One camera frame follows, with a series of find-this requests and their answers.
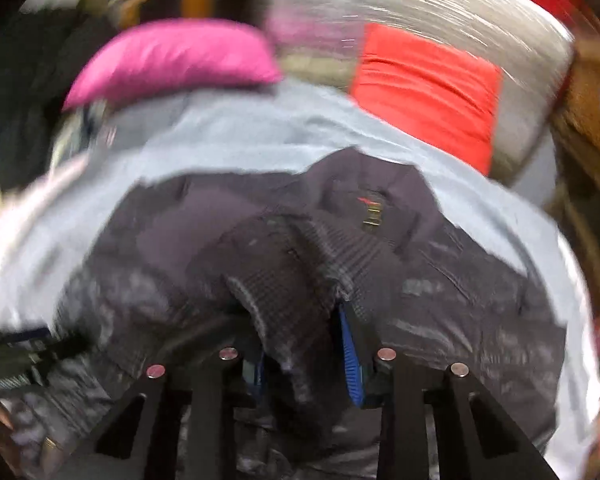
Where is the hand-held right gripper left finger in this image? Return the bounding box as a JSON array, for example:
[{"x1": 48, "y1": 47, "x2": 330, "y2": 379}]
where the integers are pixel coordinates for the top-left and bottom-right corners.
[{"x1": 45, "y1": 347, "x2": 267, "y2": 480}]

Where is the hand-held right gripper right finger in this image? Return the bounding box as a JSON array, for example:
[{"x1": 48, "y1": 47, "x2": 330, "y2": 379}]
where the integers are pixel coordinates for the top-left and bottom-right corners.
[{"x1": 338, "y1": 305, "x2": 561, "y2": 480}]

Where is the dark crumpled garment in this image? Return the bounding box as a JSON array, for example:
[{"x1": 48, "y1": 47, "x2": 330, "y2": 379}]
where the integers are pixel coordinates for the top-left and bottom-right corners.
[{"x1": 0, "y1": 110, "x2": 63, "y2": 192}]

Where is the light grey-blue blanket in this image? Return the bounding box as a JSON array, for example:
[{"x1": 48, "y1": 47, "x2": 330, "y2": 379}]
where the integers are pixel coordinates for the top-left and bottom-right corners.
[{"x1": 0, "y1": 77, "x2": 600, "y2": 480}]

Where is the red pillow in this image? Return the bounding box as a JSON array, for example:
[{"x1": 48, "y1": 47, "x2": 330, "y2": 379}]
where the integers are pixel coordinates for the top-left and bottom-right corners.
[{"x1": 350, "y1": 24, "x2": 504, "y2": 177}]

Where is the black fleece garment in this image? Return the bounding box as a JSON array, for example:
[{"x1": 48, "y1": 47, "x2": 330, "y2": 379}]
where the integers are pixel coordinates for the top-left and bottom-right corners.
[{"x1": 0, "y1": 10, "x2": 126, "y2": 131}]

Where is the wooden shelf unit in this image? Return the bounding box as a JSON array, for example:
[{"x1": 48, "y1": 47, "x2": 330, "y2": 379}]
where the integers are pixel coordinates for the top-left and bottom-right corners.
[{"x1": 542, "y1": 35, "x2": 600, "y2": 361}]

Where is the pink pillow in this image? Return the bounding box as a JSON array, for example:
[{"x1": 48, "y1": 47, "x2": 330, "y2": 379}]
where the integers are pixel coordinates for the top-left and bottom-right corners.
[{"x1": 62, "y1": 17, "x2": 284, "y2": 112}]

